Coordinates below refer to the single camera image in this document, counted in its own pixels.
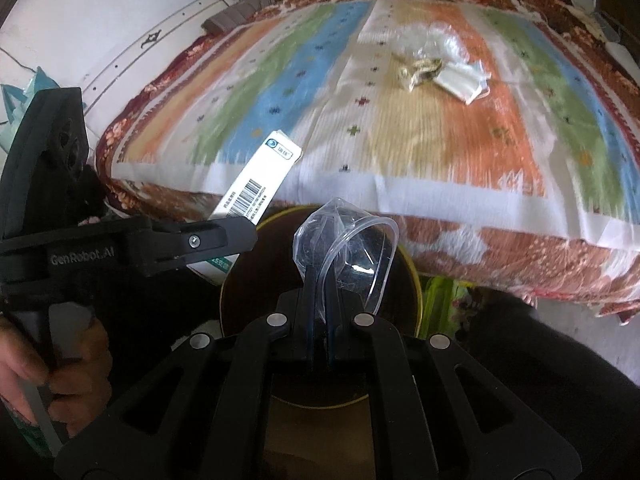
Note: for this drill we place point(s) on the crumpled clear plastic bag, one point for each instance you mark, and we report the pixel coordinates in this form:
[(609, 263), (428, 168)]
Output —
[(430, 44)]

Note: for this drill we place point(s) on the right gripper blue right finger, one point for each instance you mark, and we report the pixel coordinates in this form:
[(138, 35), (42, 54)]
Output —
[(332, 301)]

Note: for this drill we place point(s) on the white decorated headboard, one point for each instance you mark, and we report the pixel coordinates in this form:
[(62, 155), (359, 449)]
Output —
[(127, 69)]

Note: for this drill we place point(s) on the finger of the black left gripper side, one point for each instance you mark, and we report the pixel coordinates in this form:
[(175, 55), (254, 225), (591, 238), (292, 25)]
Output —
[(174, 245)]

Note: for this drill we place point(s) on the person's left hand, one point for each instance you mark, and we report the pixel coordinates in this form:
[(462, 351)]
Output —
[(81, 388)]

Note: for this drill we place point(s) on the clear plastic cup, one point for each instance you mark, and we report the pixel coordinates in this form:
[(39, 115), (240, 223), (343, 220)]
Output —
[(355, 247)]

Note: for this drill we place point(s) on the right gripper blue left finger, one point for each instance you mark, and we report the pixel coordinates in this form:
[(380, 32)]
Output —
[(309, 307)]

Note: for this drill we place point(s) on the crumpled yellowish wrapper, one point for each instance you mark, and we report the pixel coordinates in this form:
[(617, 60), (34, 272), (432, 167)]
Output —
[(414, 70)]

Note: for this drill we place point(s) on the dark round trash bin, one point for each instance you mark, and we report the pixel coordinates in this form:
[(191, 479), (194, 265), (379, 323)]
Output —
[(267, 279)]

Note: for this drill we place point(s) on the grey folded cloth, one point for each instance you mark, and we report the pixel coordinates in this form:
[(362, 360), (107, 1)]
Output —
[(234, 16)]

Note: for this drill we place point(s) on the white blue mask box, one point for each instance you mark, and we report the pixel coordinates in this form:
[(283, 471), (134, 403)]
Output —
[(250, 195)]

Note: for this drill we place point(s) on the light blue face mask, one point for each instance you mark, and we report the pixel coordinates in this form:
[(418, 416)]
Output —
[(466, 82)]

